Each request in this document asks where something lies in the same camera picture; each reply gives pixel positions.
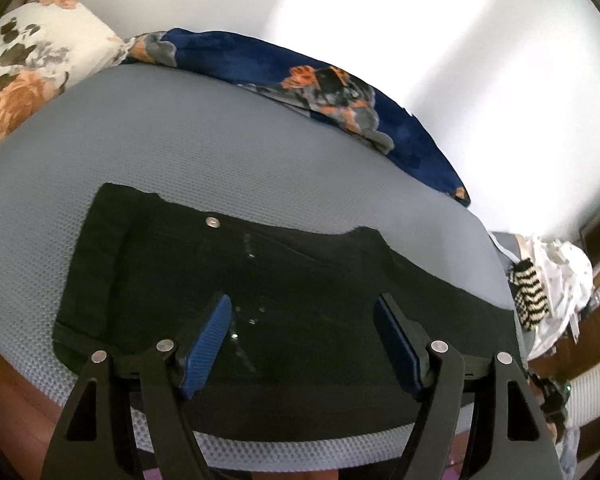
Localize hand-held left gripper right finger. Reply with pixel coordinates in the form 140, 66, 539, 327
372, 294, 566, 480

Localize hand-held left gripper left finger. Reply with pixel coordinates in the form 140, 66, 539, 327
40, 294, 233, 480

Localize black pants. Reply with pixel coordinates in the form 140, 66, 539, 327
52, 182, 526, 436

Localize white ribbed panel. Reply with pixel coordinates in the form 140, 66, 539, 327
565, 360, 600, 427

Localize black white striped knit cloth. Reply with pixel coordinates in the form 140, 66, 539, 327
507, 257, 551, 333

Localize white clothes pile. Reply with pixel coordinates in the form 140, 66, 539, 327
517, 232, 596, 356

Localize grey piped cushion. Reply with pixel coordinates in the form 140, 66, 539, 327
487, 230, 526, 268

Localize grey mesh bed mattress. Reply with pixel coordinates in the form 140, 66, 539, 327
0, 65, 533, 471

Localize navy floral blanket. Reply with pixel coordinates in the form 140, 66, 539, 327
122, 27, 473, 208

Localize white floral pillow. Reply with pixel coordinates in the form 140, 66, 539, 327
0, 0, 131, 163

